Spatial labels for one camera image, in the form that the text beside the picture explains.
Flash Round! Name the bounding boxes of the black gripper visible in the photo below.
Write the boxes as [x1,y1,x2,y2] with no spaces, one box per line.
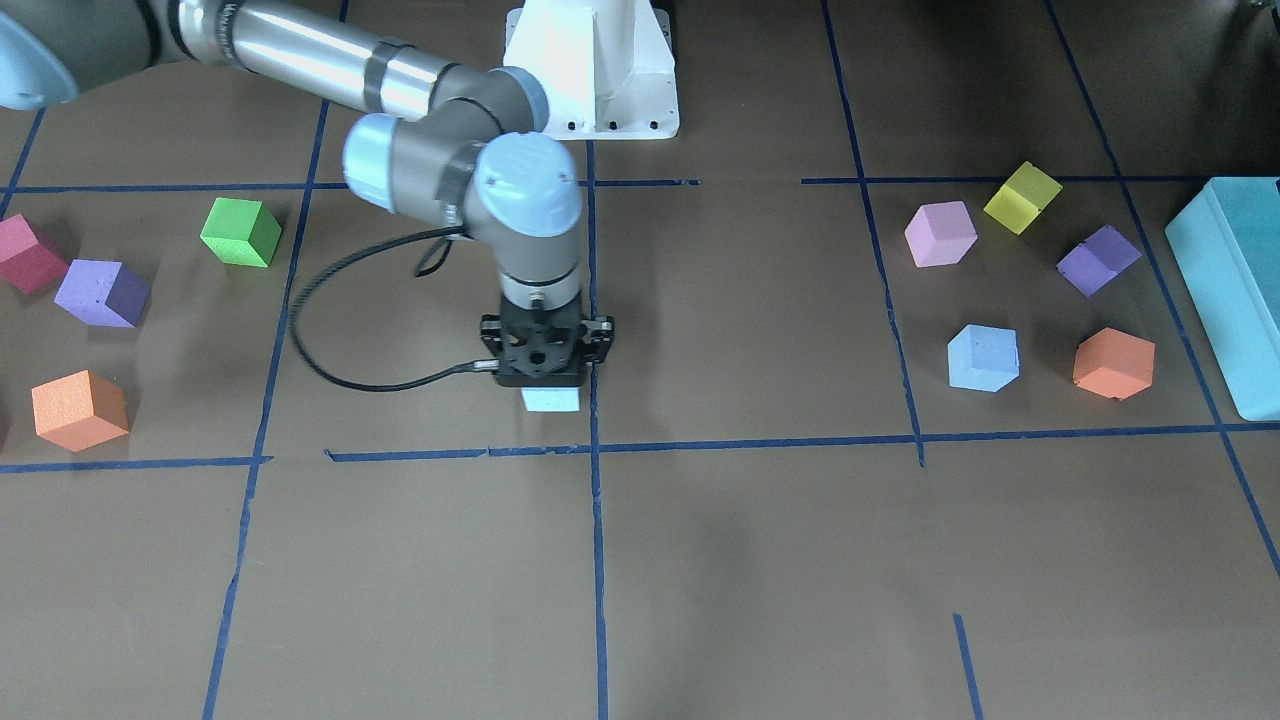
[479,300,614,389]

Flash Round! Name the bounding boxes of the light blue foam block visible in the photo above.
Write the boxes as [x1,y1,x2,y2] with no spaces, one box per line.
[947,324,1021,392]
[520,387,581,413]

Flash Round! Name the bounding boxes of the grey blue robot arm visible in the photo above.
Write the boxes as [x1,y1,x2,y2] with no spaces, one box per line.
[3,1,614,389]

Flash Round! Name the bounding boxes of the green foam block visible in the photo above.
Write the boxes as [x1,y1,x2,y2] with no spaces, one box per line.
[198,197,282,268]

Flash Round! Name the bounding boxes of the pink foam block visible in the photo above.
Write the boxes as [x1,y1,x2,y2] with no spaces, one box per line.
[904,200,979,268]

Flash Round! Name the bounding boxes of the purple block near red bin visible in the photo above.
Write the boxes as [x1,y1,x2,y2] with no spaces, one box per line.
[54,259,150,328]

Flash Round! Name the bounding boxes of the orange block near red bin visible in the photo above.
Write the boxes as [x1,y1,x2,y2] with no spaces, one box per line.
[29,370,131,452]

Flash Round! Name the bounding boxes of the yellow foam block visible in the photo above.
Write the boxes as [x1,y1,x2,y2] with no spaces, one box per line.
[983,161,1062,234]

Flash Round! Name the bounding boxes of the dark red foam block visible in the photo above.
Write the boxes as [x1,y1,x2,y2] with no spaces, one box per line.
[1,214,70,295]

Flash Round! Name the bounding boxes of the purple block near blue bin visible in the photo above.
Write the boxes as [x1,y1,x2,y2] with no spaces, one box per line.
[1056,225,1142,299]

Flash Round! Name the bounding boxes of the orange block near blue bin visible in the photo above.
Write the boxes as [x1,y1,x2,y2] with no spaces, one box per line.
[1071,328,1156,400]

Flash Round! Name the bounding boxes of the blue plastic bin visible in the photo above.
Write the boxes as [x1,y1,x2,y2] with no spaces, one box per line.
[1165,176,1279,421]

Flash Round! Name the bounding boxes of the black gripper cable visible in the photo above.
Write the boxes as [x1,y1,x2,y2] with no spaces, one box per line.
[287,225,500,392]

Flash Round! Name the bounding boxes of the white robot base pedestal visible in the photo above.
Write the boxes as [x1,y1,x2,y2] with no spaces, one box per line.
[503,1,681,141]

